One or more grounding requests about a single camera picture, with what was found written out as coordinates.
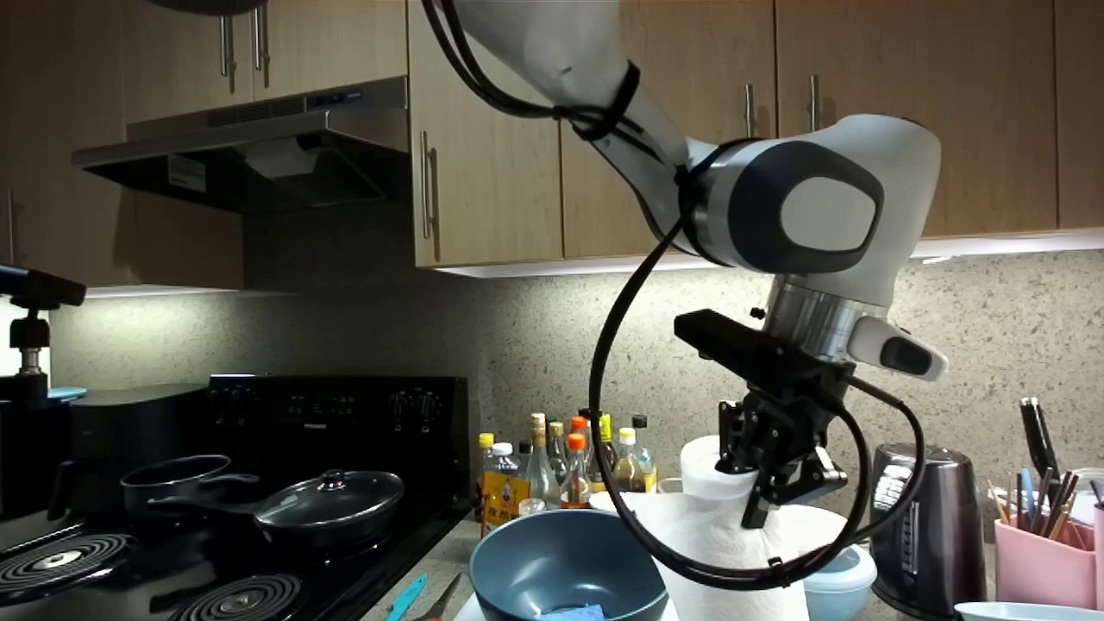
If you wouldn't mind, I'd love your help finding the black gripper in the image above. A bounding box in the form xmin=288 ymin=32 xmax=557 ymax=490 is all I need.
xmin=712 ymin=384 xmax=855 ymax=530

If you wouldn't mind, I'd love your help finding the white kitchen paper roll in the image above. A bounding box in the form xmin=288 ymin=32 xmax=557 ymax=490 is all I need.
xmin=591 ymin=433 xmax=855 ymax=621

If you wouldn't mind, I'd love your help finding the light blue bowl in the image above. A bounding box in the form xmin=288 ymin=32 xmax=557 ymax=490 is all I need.
xmin=804 ymin=544 xmax=880 ymax=621

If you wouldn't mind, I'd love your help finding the dark blue bowl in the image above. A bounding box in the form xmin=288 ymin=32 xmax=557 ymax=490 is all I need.
xmin=463 ymin=509 xmax=672 ymax=621

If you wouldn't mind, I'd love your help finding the black electric kettle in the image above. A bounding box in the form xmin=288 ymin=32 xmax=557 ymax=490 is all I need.
xmin=870 ymin=442 xmax=988 ymax=621

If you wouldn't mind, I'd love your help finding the pale yellow cap bottle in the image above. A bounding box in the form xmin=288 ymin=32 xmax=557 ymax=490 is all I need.
xmin=614 ymin=425 xmax=663 ymax=498

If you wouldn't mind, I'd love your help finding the red cap bottle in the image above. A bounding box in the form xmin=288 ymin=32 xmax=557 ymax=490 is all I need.
xmin=563 ymin=433 xmax=593 ymax=510

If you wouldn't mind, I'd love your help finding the blue pen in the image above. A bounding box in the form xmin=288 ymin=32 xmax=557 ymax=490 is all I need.
xmin=1014 ymin=465 xmax=1040 ymax=530

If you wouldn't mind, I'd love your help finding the blue sponge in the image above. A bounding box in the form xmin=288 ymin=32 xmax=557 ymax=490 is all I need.
xmin=539 ymin=598 xmax=611 ymax=621

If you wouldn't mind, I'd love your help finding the tall bottle gold cap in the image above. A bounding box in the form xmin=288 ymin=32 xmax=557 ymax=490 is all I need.
xmin=523 ymin=410 xmax=557 ymax=510

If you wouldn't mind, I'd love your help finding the pink utensil holder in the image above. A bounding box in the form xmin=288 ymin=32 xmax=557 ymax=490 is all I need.
xmin=994 ymin=505 xmax=1104 ymax=613

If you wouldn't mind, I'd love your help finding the clear bottle white cap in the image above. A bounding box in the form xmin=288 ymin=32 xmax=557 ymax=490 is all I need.
xmin=488 ymin=442 xmax=526 ymax=481

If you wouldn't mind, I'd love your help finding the teal knife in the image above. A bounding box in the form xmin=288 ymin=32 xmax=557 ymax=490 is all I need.
xmin=381 ymin=572 xmax=432 ymax=621

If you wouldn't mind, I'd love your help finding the narrow wooden upper cabinet door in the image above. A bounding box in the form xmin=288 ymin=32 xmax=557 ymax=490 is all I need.
xmin=405 ymin=0 xmax=564 ymax=273

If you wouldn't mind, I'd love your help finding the black lidded frying pan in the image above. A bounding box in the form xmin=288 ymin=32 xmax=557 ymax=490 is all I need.
xmin=250 ymin=465 xmax=405 ymax=550

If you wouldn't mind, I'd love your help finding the small black pan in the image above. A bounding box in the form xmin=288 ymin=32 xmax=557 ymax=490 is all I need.
xmin=118 ymin=450 xmax=267 ymax=514

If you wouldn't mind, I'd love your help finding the range hood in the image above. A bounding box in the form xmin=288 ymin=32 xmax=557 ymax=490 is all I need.
xmin=73 ymin=76 xmax=412 ymax=216

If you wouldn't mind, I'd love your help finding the wooden cabinet above hood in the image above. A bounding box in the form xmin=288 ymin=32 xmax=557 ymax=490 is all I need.
xmin=118 ymin=0 xmax=410 ymax=123

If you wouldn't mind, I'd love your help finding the black pot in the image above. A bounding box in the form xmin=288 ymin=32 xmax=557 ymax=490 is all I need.
xmin=63 ymin=387 xmax=218 ymax=510

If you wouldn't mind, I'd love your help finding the black stove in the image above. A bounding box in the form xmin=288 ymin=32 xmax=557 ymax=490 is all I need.
xmin=0 ymin=372 xmax=477 ymax=621

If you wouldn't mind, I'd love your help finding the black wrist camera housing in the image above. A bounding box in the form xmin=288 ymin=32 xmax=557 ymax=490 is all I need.
xmin=669 ymin=307 xmax=858 ymax=400

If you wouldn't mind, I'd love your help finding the black handled utensil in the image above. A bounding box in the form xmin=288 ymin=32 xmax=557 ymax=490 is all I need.
xmin=1016 ymin=397 xmax=1061 ymax=495

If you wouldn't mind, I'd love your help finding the black camera tripod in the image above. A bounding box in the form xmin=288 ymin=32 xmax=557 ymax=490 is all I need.
xmin=0 ymin=262 xmax=89 ymax=520

